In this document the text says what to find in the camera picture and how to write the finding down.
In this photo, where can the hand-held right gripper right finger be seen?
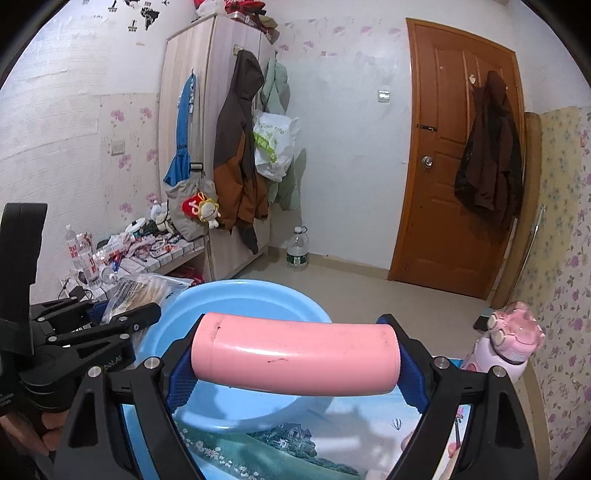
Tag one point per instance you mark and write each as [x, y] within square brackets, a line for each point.
[408, 383]

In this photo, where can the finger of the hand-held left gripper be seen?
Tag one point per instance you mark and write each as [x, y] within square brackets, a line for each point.
[145, 318]
[60, 309]

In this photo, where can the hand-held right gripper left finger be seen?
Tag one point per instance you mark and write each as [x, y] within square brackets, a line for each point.
[181, 383]

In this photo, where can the clear bread snack packet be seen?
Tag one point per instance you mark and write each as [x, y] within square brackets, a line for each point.
[138, 290]

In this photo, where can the blue plastic basin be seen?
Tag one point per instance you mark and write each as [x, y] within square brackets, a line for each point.
[240, 300]

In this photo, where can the pink cylindrical bottle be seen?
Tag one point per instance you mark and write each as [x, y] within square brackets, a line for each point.
[295, 350]

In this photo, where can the grey shoulder bag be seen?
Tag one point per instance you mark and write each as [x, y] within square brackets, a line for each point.
[184, 229]

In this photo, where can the person's left hand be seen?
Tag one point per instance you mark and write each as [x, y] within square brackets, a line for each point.
[27, 436]

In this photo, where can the small clear water bottle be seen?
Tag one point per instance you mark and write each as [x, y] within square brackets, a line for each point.
[86, 258]
[70, 244]

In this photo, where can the red boxes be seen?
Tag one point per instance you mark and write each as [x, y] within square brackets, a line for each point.
[187, 278]

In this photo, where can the pile of small packets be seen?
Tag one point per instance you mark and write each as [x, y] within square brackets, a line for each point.
[138, 249]

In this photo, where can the pink water jug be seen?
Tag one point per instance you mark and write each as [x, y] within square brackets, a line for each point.
[512, 327]

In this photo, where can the scenic print table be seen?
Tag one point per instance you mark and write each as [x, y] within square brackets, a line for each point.
[286, 452]

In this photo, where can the red and white plush toy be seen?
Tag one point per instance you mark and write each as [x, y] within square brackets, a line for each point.
[207, 207]

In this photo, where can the brown wooden door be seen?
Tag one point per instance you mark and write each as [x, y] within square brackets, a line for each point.
[429, 221]

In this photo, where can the large clear water bottle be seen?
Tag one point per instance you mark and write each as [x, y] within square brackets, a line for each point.
[297, 254]

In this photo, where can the blue hanging garment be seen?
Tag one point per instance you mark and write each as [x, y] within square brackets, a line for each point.
[182, 138]

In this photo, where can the brown hooded jacket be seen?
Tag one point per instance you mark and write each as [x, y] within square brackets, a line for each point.
[235, 152]

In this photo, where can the white plastic bag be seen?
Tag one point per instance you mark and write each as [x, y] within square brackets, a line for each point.
[272, 143]

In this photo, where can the dark brown coat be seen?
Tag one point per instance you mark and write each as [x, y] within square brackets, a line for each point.
[485, 161]

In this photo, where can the light wooden wardrobe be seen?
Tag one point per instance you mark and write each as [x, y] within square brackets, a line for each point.
[203, 55]

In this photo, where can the black world map stickers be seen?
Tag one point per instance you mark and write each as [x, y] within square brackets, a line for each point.
[150, 14]

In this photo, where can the pale green jacket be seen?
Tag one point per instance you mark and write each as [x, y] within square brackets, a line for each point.
[277, 78]

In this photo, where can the red and white bags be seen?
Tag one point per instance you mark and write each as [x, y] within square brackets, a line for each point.
[240, 4]

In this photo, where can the white wall socket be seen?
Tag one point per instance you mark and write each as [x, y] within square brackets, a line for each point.
[118, 147]

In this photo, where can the white light switch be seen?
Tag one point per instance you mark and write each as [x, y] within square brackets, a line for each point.
[384, 95]

